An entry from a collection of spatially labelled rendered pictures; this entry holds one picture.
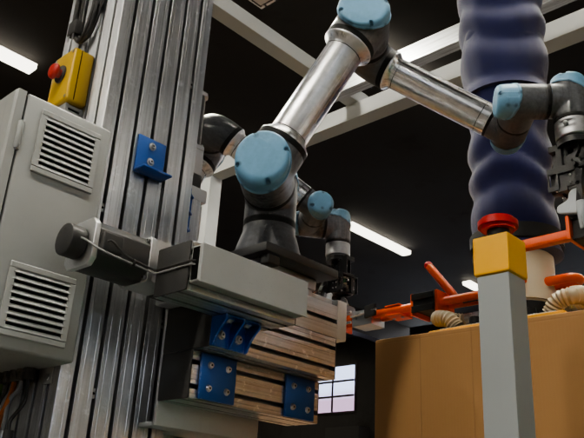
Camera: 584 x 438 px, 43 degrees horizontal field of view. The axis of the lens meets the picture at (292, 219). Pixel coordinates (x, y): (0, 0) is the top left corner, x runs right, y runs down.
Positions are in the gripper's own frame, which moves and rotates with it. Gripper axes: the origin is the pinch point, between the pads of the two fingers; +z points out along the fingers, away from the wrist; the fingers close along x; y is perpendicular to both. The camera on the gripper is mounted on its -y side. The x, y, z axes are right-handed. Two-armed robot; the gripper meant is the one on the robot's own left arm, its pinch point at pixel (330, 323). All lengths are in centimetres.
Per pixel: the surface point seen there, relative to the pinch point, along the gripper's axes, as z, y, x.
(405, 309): 1.0, 28.5, -2.6
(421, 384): 25, 44, -19
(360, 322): 2.3, 13.3, -2.8
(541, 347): 20, 74, -19
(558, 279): 1, 71, -3
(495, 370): 32, 82, -53
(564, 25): -207, 9, 178
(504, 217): 5, 85, -52
